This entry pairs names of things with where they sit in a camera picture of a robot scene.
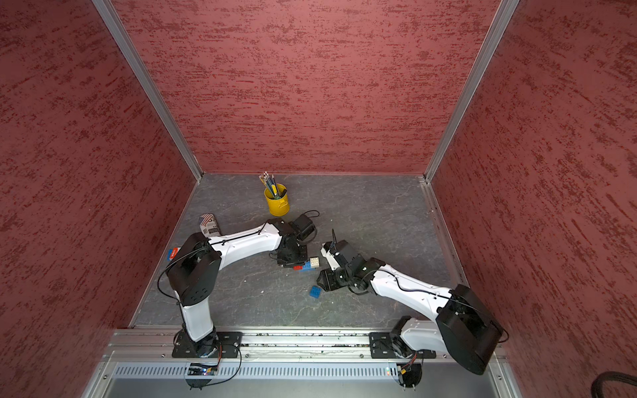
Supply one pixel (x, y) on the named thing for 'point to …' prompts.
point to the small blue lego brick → (315, 291)
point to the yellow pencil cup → (277, 207)
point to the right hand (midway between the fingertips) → (324, 285)
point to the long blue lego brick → (308, 267)
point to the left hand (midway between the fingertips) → (299, 268)
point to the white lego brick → (314, 262)
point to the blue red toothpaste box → (172, 253)
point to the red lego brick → (298, 268)
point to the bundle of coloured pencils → (270, 182)
